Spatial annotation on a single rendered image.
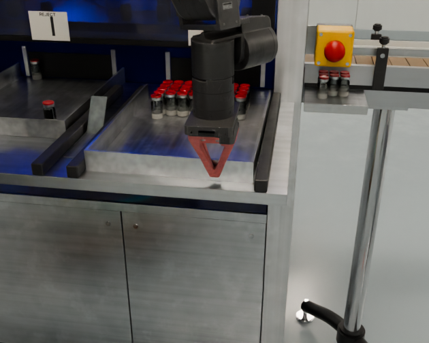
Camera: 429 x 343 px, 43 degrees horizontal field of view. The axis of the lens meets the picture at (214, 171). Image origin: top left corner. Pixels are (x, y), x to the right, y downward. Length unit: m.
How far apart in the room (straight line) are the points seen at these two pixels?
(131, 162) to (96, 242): 0.61
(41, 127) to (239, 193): 0.39
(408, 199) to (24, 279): 1.80
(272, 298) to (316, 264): 0.77
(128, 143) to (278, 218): 0.47
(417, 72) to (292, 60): 0.29
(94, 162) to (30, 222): 0.63
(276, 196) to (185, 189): 0.13
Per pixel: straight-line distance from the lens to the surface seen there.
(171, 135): 0.96
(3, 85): 1.31
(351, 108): 1.15
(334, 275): 2.11
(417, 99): 1.28
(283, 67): 1.12
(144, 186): 0.81
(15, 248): 1.53
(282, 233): 1.29
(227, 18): 0.69
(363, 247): 1.49
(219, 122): 0.72
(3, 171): 0.90
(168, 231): 1.33
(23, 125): 1.01
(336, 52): 1.08
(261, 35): 0.76
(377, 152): 1.36
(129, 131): 0.99
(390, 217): 2.53
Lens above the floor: 1.26
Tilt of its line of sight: 27 degrees down
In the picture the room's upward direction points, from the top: straight up
